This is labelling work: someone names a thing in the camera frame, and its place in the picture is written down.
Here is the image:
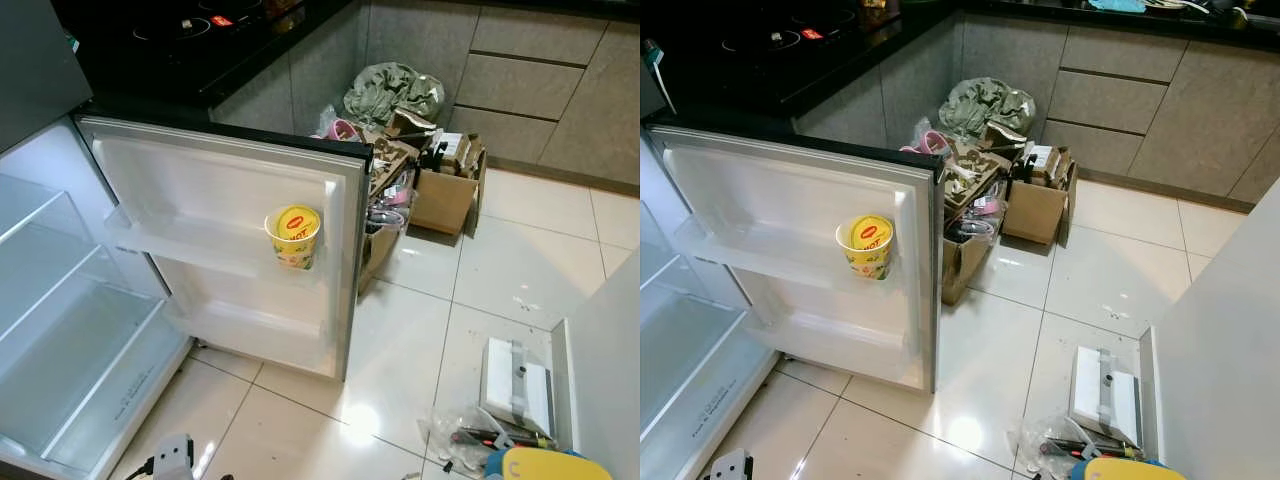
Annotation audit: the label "grey green crumpled cloth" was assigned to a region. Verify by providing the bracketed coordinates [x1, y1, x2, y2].
[937, 77, 1038, 143]
[342, 62, 447, 131]

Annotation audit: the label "white-lined fridge door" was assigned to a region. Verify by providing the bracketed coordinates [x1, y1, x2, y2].
[648, 125, 944, 394]
[75, 115, 373, 383]

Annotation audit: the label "grey kitchen cabinets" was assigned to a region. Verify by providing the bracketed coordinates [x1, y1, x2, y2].
[210, 0, 641, 196]
[790, 10, 1280, 209]

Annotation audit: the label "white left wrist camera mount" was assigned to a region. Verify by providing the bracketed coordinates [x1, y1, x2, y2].
[707, 450, 754, 480]
[151, 433, 195, 480]

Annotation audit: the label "tall open cardboard box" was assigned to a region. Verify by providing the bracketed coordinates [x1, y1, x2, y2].
[940, 140, 1017, 307]
[358, 128, 423, 297]

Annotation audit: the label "black cooktop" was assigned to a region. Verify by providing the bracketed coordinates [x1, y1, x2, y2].
[715, 15, 866, 59]
[130, 0, 301, 46]

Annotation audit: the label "glass fridge shelf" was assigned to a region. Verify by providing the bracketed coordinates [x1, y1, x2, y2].
[640, 235, 701, 311]
[0, 290, 191, 476]
[0, 245, 126, 346]
[0, 175, 71, 246]
[640, 300, 781, 480]

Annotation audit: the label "black kitchen countertop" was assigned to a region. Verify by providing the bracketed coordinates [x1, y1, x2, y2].
[50, 0, 641, 113]
[640, 0, 1280, 123]

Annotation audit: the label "clear plastic bag of tools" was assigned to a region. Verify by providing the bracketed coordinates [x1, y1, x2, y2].
[1014, 413, 1151, 480]
[424, 403, 561, 478]

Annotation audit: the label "clear fridge door bin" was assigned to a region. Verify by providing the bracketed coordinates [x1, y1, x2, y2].
[740, 310, 916, 386]
[672, 215, 906, 301]
[163, 300, 343, 373]
[103, 205, 336, 293]

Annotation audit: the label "small brown cardboard box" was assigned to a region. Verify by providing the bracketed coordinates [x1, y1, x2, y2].
[409, 135, 489, 237]
[1001, 148, 1080, 247]

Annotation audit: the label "white boxy appliance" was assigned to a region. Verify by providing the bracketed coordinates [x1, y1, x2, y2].
[477, 336, 555, 439]
[1067, 345, 1144, 449]

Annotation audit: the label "yellow lid noodle cup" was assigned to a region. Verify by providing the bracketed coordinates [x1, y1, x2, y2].
[835, 214, 896, 282]
[263, 204, 323, 272]

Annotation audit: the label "white flat panel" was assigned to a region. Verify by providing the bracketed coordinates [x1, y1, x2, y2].
[550, 250, 641, 480]
[1140, 175, 1280, 480]

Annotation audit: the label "pink plastic item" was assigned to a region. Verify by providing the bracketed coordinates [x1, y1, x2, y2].
[316, 117, 364, 144]
[898, 128, 954, 157]

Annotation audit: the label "yellow blue plastic object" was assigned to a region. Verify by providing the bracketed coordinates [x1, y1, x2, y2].
[484, 446, 614, 480]
[1069, 457, 1193, 480]

